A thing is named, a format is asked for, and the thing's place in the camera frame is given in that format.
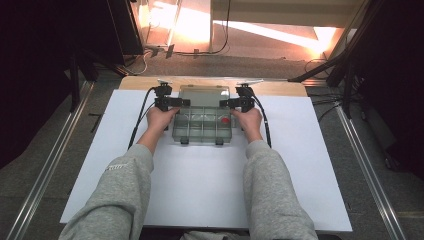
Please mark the person's left hand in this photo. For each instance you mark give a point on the person's left hand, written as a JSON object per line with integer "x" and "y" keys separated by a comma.
{"x": 160, "y": 120}

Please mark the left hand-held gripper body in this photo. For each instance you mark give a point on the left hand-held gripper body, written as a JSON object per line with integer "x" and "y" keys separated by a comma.
{"x": 163, "y": 98}

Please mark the person's right hand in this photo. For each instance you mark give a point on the person's right hand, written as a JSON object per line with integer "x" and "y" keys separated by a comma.
{"x": 251, "y": 121}

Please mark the transparent grey compartment box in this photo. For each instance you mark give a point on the transparent grey compartment box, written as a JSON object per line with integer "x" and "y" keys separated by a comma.
{"x": 202, "y": 128}

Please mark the dark curtain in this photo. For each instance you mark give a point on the dark curtain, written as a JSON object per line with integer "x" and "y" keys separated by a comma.
{"x": 36, "y": 66}
{"x": 396, "y": 83}

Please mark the black panel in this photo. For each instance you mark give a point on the black panel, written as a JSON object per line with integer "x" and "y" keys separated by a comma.
{"x": 125, "y": 26}

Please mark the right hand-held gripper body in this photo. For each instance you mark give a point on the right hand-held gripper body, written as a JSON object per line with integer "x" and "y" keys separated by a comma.
{"x": 246, "y": 100}

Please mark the red round disc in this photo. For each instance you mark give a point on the red round disc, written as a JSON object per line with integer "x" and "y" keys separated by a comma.
{"x": 225, "y": 120}

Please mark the person's grey clothing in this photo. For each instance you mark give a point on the person's grey clothing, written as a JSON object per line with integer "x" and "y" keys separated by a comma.
{"x": 213, "y": 236}

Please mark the metal floor rail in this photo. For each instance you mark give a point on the metal floor rail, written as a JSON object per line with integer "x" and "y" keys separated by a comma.
{"x": 43, "y": 173}
{"x": 370, "y": 173}

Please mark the white table sheet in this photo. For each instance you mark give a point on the white table sheet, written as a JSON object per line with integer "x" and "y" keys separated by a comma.
{"x": 196, "y": 186}

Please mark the black metal stand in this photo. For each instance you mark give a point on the black metal stand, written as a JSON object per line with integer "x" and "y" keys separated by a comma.
{"x": 333, "y": 60}
{"x": 75, "y": 80}

